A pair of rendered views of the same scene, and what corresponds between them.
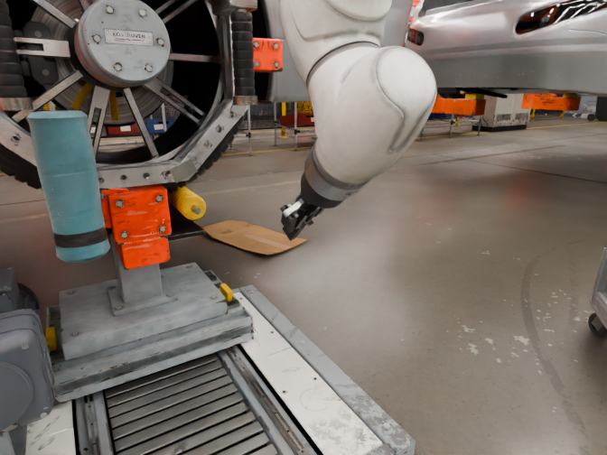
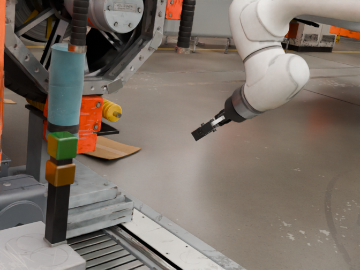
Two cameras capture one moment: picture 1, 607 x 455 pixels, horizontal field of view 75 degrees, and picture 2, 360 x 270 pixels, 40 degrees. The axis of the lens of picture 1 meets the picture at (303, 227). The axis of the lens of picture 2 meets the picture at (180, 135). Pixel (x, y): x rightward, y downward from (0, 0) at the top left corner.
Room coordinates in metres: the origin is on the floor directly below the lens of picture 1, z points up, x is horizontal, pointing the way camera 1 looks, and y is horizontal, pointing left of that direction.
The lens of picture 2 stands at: (-0.64, 0.41, 0.94)
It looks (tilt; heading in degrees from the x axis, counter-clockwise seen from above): 17 degrees down; 346
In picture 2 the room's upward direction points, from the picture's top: 9 degrees clockwise
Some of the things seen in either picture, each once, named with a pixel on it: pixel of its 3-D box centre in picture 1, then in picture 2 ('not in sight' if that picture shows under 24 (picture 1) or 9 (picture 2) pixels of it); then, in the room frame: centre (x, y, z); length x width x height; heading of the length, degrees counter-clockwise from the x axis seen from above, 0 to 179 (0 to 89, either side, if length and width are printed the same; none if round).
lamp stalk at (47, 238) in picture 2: not in sight; (58, 190); (0.21, 0.41, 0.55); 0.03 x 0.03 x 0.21; 31
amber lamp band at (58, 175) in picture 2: not in sight; (60, 172); (0.21, 0.41, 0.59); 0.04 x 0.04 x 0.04; 31
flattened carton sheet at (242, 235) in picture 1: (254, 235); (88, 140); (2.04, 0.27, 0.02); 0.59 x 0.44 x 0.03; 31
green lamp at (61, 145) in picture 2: not in sight; (62, 145); (0.21, 0.41, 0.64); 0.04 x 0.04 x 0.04; 31
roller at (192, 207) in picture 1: (180, 197); (93, 103); (1.00, 0.32, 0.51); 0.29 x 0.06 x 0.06; 31
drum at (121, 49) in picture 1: (120, 45); (102, 3); (0.79, 0.33, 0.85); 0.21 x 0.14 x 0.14; 31
